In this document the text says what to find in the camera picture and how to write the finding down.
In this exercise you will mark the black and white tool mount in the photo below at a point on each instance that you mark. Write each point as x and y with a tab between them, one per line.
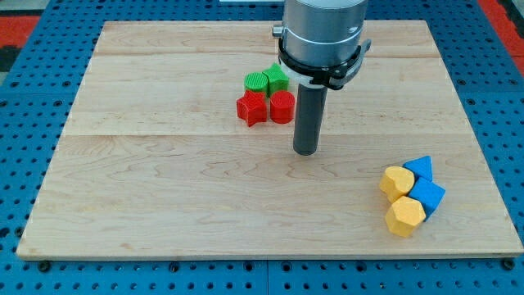
331	77

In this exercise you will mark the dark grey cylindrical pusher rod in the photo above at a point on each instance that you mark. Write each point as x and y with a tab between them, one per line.
308	119

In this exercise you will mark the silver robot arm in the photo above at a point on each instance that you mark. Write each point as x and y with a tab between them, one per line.
319	48

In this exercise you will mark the red cylinder block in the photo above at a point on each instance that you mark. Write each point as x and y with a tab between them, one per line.
282	107

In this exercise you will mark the green star block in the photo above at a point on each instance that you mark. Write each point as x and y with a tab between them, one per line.
277	79

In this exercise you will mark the wooden board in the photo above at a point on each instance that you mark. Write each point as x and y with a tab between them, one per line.
154	165

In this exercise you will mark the green cylinder block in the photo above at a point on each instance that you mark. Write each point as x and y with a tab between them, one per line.
256	82

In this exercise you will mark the red star block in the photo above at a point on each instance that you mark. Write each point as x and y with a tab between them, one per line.
252	108

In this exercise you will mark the yellow heart block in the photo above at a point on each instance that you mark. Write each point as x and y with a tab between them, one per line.
396	182

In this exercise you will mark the blue triangle block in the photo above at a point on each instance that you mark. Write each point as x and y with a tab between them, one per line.
421	167

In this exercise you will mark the yellow hexagon block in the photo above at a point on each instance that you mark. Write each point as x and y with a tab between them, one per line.
404	216

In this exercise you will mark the blue cube block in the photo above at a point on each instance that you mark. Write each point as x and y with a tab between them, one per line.
429	194

